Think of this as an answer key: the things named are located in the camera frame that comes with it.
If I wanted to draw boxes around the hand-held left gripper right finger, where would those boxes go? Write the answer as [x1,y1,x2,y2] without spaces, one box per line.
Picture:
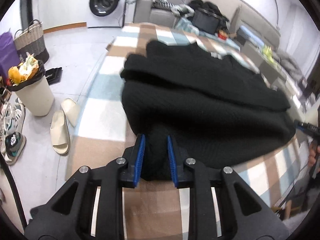
[167,135,290,240]

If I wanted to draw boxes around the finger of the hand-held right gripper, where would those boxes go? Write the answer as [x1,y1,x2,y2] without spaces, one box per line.
[293,120,320,140]

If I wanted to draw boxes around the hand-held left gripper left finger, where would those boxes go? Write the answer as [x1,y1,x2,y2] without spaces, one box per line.
[24,134,146,240]

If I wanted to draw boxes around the black t-shirt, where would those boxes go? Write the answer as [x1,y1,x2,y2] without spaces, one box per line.
[120,40,297,182]

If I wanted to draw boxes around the black clothes pile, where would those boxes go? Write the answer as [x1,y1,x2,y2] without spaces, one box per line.
[187,0,230,30]

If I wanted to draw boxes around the person's right hand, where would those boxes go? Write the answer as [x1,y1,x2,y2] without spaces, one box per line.
[308,140,320,168]

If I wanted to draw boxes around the checkered tablecloth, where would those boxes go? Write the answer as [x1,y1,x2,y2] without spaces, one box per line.
[65,22,313,240]

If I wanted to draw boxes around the grey jacket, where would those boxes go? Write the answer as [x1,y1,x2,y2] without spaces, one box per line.
[276,49,304,80]

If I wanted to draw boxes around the beige slipper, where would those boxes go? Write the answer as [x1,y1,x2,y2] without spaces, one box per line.
[61,98,81,127]
[50,110,70,155]

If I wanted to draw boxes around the green item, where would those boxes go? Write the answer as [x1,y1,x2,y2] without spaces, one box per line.
[261,45,274,60]

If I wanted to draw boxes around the beige bed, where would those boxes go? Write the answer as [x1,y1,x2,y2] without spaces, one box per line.
[235,25,313,100]

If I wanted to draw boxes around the cream trash bin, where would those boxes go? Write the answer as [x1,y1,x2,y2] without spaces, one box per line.
[6,60,55,117]

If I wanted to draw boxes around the black teal sneaker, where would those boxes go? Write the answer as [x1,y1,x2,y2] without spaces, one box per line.
[4,132,26,165]

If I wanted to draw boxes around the white green sneaker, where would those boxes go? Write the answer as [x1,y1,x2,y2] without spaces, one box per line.
[4,104,25,133]

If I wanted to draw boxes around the teal covered side table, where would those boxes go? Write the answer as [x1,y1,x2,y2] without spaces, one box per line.
[175,17,240,52]

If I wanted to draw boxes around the black countertop appliance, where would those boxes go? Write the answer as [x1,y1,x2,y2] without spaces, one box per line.
[191,9,220,34]

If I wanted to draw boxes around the grey sofa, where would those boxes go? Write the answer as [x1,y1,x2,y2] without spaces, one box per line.
[134,0,180,29]

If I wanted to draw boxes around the yellow round item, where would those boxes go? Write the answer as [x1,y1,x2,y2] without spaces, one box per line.
[8,66,21,84]

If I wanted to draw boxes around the white washing machine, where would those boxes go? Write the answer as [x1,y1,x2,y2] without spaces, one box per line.
[86,0,130,28]

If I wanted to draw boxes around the woven laundry basket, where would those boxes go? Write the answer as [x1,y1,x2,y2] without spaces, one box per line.
[14,19,50,63]

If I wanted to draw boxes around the purple bag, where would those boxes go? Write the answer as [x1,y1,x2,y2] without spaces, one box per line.
[0,31,23,74]

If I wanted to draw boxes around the white lower cabinets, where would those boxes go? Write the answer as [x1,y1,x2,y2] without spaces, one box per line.
[37,0,89,33]

